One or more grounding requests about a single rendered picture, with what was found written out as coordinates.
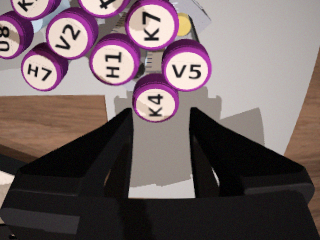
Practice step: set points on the grey bench mat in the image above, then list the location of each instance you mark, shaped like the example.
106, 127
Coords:
263, 54

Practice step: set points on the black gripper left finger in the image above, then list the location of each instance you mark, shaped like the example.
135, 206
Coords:
82, 165

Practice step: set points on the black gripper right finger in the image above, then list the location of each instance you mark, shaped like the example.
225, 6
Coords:
243, 167

